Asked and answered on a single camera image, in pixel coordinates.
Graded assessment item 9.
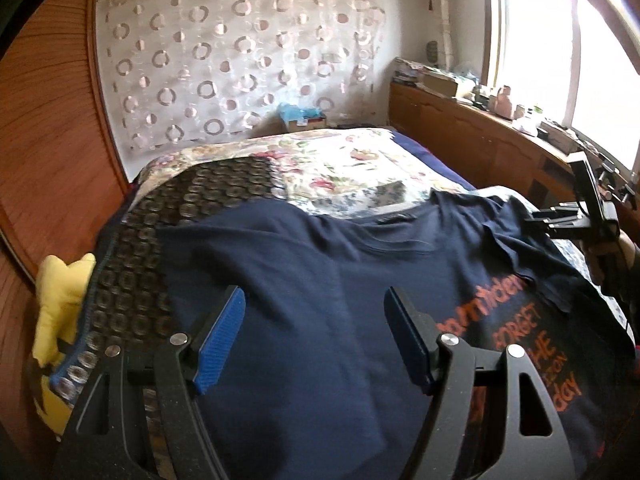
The pink figurine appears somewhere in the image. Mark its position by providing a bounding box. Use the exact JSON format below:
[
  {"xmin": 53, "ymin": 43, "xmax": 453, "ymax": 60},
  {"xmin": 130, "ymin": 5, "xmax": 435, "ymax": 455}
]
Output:
[{"xmin": 487, "ymin": 85, "xmax": 517, "ymax": 119}]

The floral bedsheet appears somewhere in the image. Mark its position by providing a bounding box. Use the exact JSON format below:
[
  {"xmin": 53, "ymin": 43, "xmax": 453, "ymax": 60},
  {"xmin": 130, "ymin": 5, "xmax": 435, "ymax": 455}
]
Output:
[{"xmin": 132, "ymin": 127, "xmax": 640, "ymax": 346}]

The wooden wardrobe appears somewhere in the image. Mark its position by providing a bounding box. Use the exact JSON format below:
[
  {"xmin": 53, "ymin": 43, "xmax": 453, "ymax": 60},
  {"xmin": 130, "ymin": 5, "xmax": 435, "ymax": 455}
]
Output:
[{"xmin": 0, "ymin": 0, "xmax": 137, "ymax": 461}]

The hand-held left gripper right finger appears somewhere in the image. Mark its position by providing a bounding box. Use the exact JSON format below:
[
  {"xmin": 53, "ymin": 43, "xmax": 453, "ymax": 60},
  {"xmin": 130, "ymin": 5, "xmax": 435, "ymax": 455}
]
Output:
[{"xmin": 383, "ymin": 286, "xmax": 577, "ymax": 480}]

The flat cardboard box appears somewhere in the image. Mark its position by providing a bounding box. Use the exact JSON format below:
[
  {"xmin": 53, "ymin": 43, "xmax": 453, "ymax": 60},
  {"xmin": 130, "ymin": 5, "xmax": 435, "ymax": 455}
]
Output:
[{"xmin": 422, "ymin": 70, "xmax": 474, "ymax": 99}]

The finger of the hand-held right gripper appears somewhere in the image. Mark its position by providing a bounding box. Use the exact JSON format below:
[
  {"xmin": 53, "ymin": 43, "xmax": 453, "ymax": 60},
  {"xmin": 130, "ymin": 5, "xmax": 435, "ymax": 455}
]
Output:
[
  {"xmin": 524, "ymin": 217, "xmax": 585, "ymax": 238},
  {"xmin": 529, "ymin": 203, "xmax": 583, "ymax": 221}
]

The circle-patterned wall cloth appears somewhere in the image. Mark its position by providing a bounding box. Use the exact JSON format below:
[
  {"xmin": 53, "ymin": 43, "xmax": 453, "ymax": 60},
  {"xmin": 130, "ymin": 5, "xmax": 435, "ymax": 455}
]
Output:
[{"xmin": 99, "ymin": 0, "xmax": 392, "ymax": 153}]

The dark circle-patterned mat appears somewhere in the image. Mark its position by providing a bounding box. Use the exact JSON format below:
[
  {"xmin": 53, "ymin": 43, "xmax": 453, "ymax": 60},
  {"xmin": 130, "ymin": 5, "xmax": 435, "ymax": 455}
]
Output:
[{"xmin": 47, "ymin": 156, "xmax": 290, "ymax": 480}]

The yellow plush toy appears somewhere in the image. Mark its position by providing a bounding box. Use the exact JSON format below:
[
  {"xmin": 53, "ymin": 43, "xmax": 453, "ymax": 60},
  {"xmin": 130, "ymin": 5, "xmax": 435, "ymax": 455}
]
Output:
[{"xmin": 30, "ymin": 252, "xmax": 97, "ymax": 433}]

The navy printed t-shirt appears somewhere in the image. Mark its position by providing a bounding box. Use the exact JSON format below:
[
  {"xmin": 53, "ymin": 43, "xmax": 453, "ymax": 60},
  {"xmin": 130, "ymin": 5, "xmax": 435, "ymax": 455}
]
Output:
[{"xmin": 155, "ymin": 187, "xmax": 633, "ymax": 480}]

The lace curtain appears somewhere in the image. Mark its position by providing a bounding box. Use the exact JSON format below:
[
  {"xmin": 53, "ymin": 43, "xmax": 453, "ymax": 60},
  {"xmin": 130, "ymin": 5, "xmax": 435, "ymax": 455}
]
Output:
[{"xmin": 419, "ymin": 0, "xmax": 457, "ymax": 68}]

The navy blanket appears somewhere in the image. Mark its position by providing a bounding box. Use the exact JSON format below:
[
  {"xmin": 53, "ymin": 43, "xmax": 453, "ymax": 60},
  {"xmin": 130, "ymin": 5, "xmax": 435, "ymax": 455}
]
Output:
[{"xmin": 390, "ymin": 130, "xmax": 477, "ymax": 194}]

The small cardboard box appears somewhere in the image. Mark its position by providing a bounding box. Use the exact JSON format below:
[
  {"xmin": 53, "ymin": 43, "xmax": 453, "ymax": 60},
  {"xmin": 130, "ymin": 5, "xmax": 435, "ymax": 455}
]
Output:
[{"xmin": 285, "ymin": 115, "xmax": 329, "ymax": 134}]

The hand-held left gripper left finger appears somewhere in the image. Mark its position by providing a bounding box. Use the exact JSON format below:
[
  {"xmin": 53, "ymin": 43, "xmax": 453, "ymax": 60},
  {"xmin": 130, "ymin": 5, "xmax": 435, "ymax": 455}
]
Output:
[{"xmin": 52, "ymin": 284, "xmax": 247, "ymax": 480}]

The window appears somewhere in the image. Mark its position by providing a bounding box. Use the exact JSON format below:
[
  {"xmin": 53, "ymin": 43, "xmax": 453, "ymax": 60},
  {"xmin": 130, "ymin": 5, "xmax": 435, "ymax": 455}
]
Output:
[{"xmin": 482, "ymin": 0, "xmax": 640, "ymax": 171}]

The wooden cabinet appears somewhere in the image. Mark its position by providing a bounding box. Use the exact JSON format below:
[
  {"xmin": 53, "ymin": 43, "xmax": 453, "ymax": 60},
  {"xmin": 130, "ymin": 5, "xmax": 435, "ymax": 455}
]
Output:
[{"xmin": 389, "ymin": 82, "xmax": 640, "ymax": 223}]

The stack of books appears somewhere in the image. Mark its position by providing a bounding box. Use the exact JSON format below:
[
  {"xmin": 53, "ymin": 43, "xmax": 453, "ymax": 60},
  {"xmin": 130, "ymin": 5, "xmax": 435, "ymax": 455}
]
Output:
[{"xmin": 392, "ymin": 57, "xmax": 427, "ymax": 86}]

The blue plastic bag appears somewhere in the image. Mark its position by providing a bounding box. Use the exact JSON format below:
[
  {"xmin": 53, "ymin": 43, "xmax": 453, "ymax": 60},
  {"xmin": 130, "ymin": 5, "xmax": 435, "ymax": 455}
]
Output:
[{"xmin": 276, "ymin": 102, "xmax": 326, "ymax": 124}]

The person's right hand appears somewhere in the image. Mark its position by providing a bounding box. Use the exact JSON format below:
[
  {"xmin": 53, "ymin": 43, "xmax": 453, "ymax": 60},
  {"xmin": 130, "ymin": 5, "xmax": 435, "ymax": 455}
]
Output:
[{"xmin": 587, "ymin": 232, "xmax": 640, "ymax": 292}]

